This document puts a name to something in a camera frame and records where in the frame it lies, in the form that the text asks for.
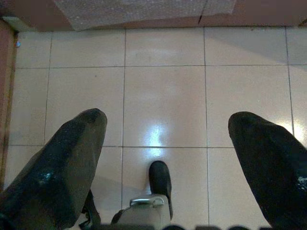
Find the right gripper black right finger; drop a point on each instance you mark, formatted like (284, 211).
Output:
(275, 179)

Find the clear bubble wrap sheet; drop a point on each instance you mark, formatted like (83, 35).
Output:
(144, 12)

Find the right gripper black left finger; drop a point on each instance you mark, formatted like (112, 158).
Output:
(52, 179)

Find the black robot foot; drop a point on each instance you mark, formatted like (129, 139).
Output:
(159, 177)

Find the grey robot leg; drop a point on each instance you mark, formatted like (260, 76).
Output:
(144, 213)

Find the maroon cabinet side panel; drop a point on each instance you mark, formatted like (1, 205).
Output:
(6, 95)

